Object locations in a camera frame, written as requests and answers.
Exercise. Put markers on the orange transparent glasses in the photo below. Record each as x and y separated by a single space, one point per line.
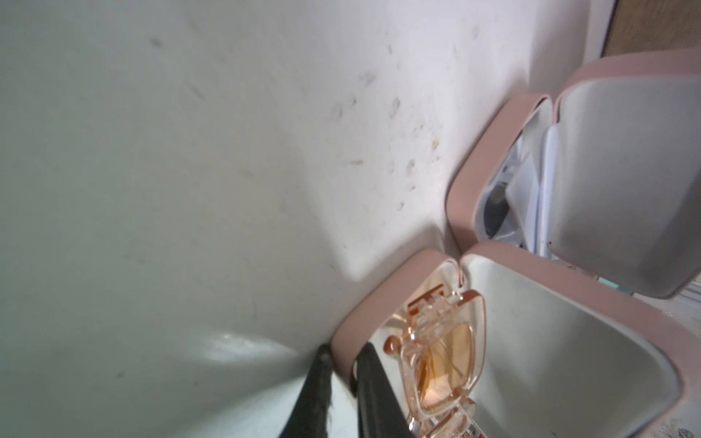
440 342

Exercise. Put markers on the pink case white sunglasses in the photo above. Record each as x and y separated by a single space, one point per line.
626 200

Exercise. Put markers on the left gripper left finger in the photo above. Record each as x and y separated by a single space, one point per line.
310 414

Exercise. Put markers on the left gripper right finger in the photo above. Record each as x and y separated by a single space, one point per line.
379 413

